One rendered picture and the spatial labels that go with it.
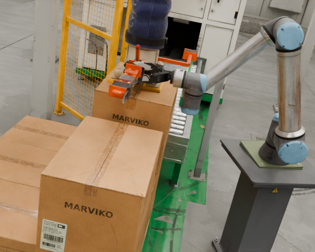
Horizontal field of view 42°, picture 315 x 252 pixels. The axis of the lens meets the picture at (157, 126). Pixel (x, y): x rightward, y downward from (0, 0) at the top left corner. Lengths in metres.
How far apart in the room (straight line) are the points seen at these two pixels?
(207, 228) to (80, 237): 1.53
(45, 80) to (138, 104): 1.79
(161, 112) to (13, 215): 0.85
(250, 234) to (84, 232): 1.26
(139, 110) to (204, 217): 1.33
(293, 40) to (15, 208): 1.51
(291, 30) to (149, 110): 0.77
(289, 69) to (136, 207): 0.99
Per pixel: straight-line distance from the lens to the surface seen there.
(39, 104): 3.84
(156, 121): 2.09
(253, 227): 2.62
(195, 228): 3.04
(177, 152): 2.90
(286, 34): 1.99
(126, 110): 2.10
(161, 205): 3.17
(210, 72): 2.18
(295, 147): 2.20
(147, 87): 2.20
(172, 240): 2.88
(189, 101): 2.06
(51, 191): 1.62
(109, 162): 1.71
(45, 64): 3.70
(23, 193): 2.19
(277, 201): 2.57
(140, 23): 2.20
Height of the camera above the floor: 1.80
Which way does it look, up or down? 24 degrees down
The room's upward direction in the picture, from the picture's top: 11 degrees clockwise
